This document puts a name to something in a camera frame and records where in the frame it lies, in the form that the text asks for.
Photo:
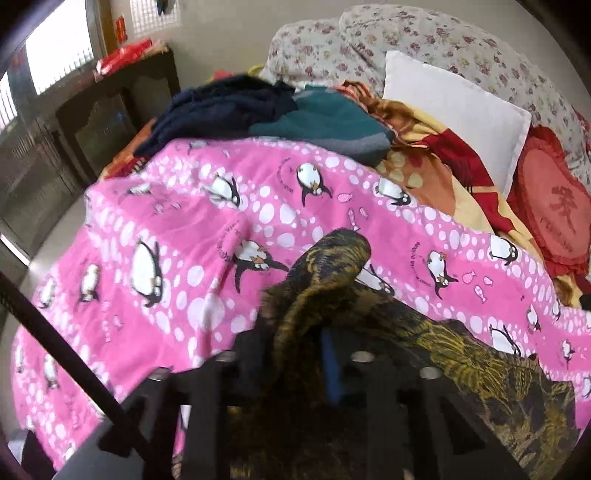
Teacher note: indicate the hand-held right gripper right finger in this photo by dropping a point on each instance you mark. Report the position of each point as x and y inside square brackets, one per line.
[333, 369]

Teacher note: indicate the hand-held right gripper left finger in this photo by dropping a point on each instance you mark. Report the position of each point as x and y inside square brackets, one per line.
[249, 364]

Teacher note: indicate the dark floral patterned garment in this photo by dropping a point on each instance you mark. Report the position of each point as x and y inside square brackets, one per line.
[461, 350]

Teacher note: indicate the dark navy clothes pile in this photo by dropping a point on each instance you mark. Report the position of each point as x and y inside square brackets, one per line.
[207, 106]

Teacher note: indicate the pink penguin print blanket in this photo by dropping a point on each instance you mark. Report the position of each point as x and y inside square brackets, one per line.
[184, 207]

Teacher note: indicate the thin black bar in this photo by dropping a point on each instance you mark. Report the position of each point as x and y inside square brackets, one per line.
[55, 350]

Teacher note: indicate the red and yellow blanket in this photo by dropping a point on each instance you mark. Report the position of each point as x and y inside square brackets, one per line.
[438, 152]

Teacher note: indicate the teal folded cloth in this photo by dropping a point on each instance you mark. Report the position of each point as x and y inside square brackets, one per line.
[332, 120]

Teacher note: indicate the red heart-shaped cushion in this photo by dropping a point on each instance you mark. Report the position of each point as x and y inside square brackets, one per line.
[554, 203]

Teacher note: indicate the white pillow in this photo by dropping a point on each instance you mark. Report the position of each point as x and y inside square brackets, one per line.
[443, 110]

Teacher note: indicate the dark wooden side table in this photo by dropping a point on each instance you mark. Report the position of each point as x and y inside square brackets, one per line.
[115, 115]

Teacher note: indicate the red plastic bag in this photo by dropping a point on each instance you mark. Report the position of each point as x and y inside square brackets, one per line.
[124, 55]

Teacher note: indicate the floral upholstered headboard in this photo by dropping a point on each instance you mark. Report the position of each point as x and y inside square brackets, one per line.
[415, 32]

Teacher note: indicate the barred window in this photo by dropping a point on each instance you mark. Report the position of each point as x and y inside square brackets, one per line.
[60, 50]

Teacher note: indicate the red wall sticker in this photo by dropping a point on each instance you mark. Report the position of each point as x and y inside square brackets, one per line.
[121, 28]

